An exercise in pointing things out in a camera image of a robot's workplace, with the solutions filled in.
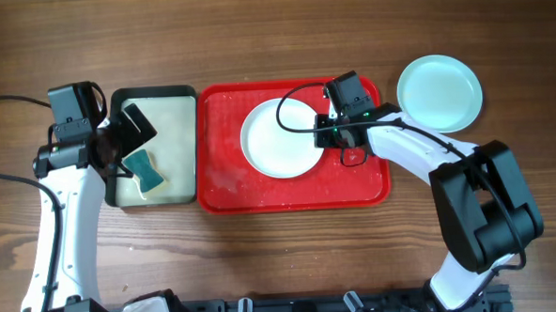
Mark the black cable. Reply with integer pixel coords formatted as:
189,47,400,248
274,73,530,312
0,92,69,312

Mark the right black cable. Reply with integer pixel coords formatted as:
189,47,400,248
274,73,530,312

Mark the red plastic tray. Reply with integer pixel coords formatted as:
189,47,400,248
196,78,392,215

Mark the green yellow sponge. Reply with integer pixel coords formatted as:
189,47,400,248
122,149,166,195

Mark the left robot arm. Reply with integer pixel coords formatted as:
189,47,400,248
21,82,157,312

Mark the left black cable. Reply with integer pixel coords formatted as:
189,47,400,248
0,92,69,312

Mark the white plate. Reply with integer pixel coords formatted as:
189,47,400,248
239,98,324,179

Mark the mint green plate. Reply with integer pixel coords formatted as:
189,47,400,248
396,55,484,133

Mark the black water basin tray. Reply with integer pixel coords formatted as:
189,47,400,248
105,85,197,208

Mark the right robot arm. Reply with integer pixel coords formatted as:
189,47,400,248
315,70,545,312

